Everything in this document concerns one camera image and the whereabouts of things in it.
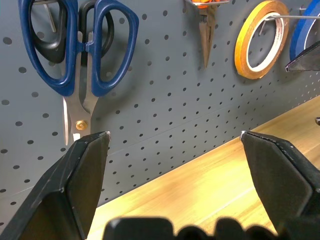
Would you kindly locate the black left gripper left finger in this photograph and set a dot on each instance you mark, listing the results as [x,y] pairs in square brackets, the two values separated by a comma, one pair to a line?
[57,185]

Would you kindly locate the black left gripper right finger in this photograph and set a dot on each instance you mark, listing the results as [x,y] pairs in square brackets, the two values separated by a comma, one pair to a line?
[282,180]

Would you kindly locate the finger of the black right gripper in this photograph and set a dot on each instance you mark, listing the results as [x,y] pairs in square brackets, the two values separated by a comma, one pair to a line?
[307,60]

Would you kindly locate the grey perforated pegboard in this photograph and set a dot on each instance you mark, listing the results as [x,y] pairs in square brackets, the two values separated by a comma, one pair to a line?
[162,100]

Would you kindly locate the blue tape roll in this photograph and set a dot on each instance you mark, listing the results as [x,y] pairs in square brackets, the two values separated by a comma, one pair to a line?
[298,30]

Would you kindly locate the metal scissors peg hook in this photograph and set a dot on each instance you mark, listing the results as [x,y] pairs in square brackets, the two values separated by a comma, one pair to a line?
[51,20]

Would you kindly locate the long metal peg hook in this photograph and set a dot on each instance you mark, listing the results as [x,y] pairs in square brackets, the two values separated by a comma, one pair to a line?
[295,17]

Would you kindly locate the yellow tape roll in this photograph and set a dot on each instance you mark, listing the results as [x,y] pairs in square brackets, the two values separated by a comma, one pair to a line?
[241,42]

